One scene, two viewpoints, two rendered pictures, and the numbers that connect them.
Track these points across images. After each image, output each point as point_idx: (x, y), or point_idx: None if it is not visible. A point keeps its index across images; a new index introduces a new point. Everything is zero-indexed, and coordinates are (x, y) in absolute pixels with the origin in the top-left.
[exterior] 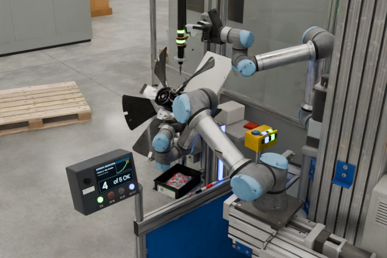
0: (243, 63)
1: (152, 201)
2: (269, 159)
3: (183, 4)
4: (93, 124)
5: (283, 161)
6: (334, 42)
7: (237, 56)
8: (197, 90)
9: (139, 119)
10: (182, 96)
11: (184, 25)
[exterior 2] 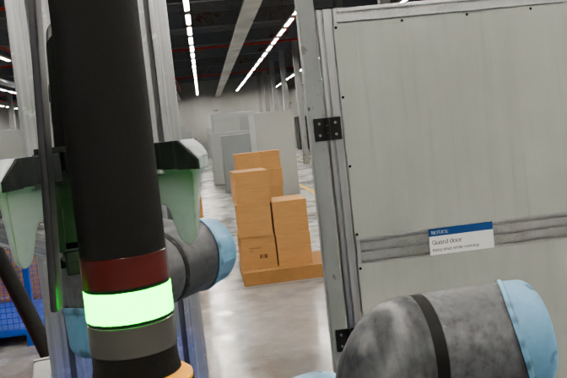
0: (220, 223)
1: None
2: (329, 376)
3: None
4: None
5: (299, 375)
6: (175, 89)
7: (169, 243)
8: (440, 293)
9: None
10: (517, 281)
11: (56, 231)
